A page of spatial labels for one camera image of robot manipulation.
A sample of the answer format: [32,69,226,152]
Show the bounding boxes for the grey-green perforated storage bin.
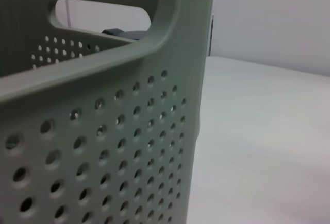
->
[0,0,216,224]

